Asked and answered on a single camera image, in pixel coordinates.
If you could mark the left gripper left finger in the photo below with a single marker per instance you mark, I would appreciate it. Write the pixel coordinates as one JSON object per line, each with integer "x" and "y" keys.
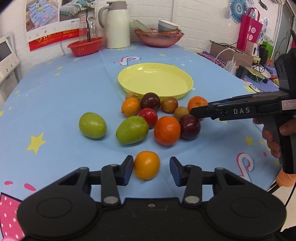
{"x": 108, "y": 178}

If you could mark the white thermos jug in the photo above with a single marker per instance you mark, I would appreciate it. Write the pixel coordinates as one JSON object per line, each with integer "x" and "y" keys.
{"x": 116, "y": 21}

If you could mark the dark purple plum back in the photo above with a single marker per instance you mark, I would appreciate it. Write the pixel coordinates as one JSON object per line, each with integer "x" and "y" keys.
{"x": 150, "y": 100}

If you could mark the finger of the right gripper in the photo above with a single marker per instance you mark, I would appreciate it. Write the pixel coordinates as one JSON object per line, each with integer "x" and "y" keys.
{"x": 211, "y": 111}

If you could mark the brown kiwi back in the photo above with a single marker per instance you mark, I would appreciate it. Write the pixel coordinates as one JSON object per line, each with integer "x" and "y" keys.
{"x": 132, "y": 95}

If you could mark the red small tomato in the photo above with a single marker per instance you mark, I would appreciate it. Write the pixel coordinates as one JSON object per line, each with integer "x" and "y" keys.
{"x": 150, "y": 116}

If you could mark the bedding wall poster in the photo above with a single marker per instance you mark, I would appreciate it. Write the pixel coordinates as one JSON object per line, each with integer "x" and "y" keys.
{"x": 50, "y": 21}

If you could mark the green white plate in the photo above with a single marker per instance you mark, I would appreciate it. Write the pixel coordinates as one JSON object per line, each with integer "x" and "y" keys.
{"x": 141, "y": 26}

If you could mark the yellow plastic plate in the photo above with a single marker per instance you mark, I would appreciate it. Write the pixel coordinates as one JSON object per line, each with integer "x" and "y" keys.
{"x": 162, "y": 79}

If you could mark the yellow-orange kumquat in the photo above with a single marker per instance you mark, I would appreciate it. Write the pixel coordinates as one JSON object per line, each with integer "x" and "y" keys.
{"x": 146, "y": 165}

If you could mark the cardboard box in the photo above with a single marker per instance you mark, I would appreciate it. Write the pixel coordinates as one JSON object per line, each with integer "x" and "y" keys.
{"x": 225, "y": 53}

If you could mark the dark purple plum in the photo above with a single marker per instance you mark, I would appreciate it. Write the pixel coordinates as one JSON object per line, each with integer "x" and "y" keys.
{"x": 190, "y": 126}
{"x": 150, "y": 100}

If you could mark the white water dispenser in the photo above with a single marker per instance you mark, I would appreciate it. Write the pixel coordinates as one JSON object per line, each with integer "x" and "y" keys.
{"x": 9, "y": 66}

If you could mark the large orange tangerine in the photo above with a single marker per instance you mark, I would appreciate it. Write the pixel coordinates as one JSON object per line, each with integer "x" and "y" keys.
{"x": 167, "y": 130}

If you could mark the right hand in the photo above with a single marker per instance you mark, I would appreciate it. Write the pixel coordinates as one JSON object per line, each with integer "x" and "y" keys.
{"x": 286, "y": 129}

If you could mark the red-yellow plum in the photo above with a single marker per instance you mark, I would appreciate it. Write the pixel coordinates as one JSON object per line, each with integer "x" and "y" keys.
{"x": 169, "y": 105}

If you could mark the stacked ceramic bowls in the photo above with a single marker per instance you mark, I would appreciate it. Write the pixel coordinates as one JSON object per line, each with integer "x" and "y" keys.
{"x": 166, "y": 26}

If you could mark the blue patterned tablecloth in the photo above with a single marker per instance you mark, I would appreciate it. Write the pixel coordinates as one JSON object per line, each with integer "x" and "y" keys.
{"x": 41, "y": 140}

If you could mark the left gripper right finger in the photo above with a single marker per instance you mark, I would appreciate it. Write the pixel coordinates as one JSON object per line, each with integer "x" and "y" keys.
{"x": 193, "y": 178}

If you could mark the red plastic basket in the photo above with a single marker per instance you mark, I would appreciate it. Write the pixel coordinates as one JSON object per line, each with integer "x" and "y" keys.
{"x": 83, "y": 48}

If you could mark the pink gift bag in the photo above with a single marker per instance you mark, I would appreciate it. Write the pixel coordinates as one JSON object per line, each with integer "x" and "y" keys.
{"x": 250, "y": 28}

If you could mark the brown kiwi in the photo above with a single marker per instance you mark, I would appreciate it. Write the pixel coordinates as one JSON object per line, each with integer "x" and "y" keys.
{"x": 132, "y": 95}
{"x": 180, "y": 111}

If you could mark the orange kumquat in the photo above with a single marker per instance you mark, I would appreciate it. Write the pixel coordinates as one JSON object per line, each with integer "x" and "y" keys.
{"x": 130, "y": 107}

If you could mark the dark purple plum front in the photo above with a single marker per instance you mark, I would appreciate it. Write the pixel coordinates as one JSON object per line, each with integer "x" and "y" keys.
{"x": 190, "y": 126}

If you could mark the clear glass cups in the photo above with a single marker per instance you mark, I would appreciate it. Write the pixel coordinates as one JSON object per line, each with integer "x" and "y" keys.
{"x": 87, "y": 28}

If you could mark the green mango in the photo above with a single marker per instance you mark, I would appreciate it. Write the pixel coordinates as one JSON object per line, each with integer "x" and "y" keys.
{"x": 132, "y": 130}
{"x": 92, "y": 125}

